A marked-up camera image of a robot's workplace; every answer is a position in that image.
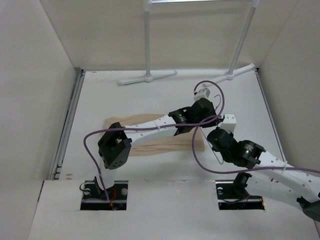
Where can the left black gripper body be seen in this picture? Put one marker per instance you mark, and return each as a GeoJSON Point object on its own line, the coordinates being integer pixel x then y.
{"type": "Point", "coordinates": [209, 124]}

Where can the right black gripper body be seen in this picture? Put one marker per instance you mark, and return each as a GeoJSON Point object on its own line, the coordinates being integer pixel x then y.
{"type": "Point", "coordinates": [226, 156]}

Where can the blue wire hanger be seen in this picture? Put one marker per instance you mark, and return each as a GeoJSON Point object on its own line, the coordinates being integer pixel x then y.
{"type": "Point", "coordinates": [220, 161]}

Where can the beige trousers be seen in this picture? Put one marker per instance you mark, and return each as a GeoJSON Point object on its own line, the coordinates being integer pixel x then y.
{"type": "Point", "coordinates": [182, 142]}

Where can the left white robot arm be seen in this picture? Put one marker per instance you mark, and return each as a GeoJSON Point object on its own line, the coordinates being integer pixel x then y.
{"type": "Point", "coordinates": [118, 140]}

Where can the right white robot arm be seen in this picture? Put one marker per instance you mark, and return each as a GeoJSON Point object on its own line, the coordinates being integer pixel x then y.
{"type": "Point", "coordinates": [266, 175]}

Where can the white clothes rack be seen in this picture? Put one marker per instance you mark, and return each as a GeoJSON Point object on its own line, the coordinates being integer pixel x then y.
{"type": "Point", "coordinates": [227, 76]}

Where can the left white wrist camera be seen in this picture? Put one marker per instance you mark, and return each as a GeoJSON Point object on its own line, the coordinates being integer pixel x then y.
{"type": "Point", "coordinates": [202, 93]}

